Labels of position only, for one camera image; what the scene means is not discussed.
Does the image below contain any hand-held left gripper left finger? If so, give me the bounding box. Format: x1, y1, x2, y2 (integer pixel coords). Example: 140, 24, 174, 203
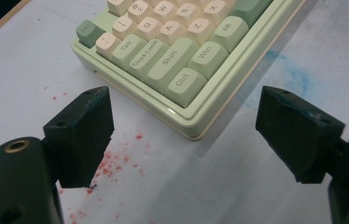
42, 86, 116, 189

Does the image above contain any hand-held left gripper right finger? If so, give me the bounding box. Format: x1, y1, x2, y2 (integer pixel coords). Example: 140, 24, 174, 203
255, 85, 346, 185

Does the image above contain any green and cream keyboard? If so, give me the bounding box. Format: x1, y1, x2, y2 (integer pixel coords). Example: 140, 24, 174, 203
71, 0, 307, 142

